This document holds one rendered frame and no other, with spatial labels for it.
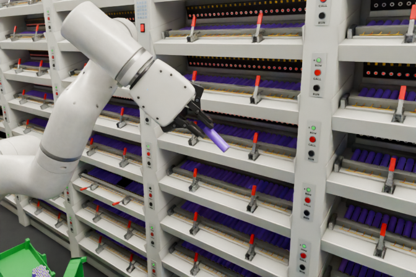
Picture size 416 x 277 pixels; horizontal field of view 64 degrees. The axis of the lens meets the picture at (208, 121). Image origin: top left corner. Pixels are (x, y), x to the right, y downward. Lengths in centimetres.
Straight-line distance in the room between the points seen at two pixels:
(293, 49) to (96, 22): 58
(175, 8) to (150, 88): 83
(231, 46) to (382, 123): 50
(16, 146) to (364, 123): 89
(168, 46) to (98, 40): 67
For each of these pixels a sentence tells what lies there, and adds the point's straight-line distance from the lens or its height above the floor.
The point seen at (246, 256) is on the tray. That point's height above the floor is 55.
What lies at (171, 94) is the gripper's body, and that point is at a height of 122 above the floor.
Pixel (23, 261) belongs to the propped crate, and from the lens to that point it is 233.
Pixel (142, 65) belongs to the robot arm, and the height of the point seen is 128.
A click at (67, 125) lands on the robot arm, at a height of 116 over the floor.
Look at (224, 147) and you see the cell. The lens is 67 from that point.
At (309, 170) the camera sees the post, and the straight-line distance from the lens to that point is 105.
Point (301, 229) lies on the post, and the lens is 114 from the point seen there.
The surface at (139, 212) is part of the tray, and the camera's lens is 164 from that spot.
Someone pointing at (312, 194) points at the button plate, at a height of 87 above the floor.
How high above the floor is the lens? 132
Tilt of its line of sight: 14 degrees down
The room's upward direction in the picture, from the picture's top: straight up
